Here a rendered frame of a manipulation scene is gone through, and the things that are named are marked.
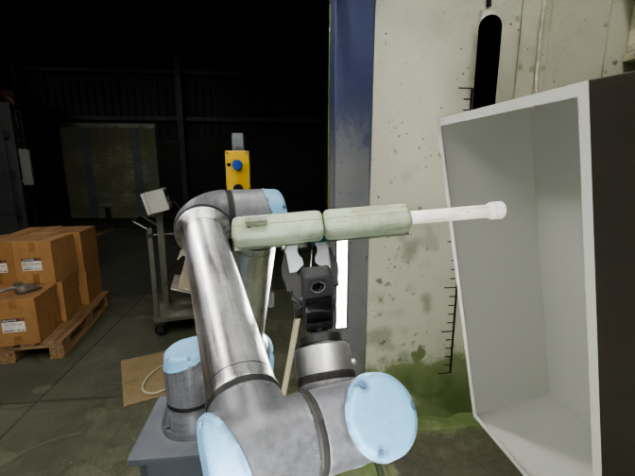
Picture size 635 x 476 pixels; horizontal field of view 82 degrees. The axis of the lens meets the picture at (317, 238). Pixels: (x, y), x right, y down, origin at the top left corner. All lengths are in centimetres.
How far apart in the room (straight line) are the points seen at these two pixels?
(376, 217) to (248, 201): 34
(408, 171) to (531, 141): 58
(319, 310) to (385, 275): 138
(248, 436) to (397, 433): 16
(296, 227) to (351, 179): 122
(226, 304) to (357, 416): 24
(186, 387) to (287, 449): 88
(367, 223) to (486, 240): 93
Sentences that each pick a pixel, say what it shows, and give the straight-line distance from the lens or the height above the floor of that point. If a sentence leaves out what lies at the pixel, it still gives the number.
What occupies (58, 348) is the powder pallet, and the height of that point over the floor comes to 9.
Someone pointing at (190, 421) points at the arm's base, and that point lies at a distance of 133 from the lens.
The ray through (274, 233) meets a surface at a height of 137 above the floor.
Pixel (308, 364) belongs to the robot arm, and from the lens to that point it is 57.
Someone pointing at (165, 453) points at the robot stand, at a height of 64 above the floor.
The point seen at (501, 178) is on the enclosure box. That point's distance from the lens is 150.
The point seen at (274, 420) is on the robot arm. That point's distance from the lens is 42.
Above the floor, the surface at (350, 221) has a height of 139.
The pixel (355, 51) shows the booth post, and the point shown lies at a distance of 188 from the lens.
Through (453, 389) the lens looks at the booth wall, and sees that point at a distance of 237.
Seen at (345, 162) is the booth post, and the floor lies 149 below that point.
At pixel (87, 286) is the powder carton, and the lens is 422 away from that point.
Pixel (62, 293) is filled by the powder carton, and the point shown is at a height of 40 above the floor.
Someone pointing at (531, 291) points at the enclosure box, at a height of 99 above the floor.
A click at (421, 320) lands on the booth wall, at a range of 210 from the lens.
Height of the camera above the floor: 148
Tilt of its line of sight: 11 degrees down
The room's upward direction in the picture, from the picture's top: straight up
